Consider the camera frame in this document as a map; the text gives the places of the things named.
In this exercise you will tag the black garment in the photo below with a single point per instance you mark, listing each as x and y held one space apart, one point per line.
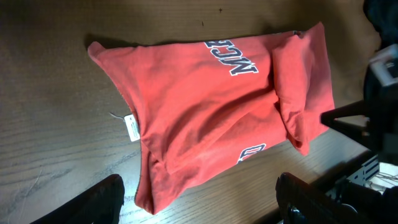
382 14

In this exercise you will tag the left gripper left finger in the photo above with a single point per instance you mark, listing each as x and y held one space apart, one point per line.
100 204

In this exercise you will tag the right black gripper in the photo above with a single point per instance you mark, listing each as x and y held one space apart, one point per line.
383 118

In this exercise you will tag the red t-shirt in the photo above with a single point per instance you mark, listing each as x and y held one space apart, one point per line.
204 107

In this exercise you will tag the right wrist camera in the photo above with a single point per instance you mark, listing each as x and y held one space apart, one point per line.
378 65

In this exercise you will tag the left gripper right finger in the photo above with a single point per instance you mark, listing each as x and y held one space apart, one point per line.
315 206

